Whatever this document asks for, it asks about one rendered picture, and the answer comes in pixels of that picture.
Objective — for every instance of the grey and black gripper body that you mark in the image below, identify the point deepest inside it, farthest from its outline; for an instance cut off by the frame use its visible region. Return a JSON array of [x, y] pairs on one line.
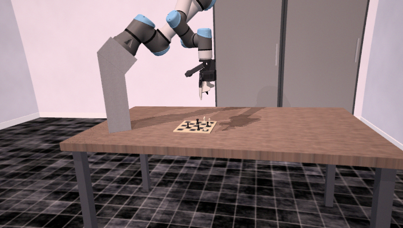
[[208, 72]]

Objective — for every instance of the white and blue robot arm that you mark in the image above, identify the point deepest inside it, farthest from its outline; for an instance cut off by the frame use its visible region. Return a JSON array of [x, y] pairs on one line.
[[141, 30]]

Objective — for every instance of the black and cream chessboard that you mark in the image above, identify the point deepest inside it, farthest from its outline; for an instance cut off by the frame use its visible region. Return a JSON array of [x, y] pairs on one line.
[[193, 127]]

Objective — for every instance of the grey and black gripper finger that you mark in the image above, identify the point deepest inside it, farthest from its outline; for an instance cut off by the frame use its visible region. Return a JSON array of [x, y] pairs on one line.
[[209, 84], [202, 87]]

